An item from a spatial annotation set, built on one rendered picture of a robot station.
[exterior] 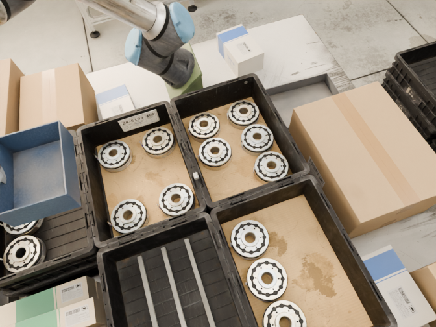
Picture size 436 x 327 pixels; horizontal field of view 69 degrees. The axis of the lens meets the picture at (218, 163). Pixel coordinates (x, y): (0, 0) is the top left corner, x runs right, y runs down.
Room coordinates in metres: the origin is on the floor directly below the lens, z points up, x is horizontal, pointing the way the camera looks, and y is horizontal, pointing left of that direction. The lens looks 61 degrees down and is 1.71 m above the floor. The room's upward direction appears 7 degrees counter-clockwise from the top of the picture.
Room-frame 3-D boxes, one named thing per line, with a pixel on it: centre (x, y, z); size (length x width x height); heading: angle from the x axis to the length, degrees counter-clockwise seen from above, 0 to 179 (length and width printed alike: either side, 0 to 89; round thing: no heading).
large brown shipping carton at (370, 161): (0.45, -0.45, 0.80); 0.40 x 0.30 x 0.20; 12
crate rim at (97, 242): (0.46, 0.23, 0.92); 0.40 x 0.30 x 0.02; 13
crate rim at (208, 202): (0.53, -0.06, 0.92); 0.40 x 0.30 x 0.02; 13
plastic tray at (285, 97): (0.75, -0.36, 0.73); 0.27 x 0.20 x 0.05; 99
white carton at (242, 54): (1.06, -0.15, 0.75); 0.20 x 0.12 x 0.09; 19
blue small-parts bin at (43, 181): (0.38, 0.41, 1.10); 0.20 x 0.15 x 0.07; 12
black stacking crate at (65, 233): (0.39, 0.52, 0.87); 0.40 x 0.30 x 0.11; 13
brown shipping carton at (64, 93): (0.82, 0.57, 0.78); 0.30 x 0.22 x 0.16; 10
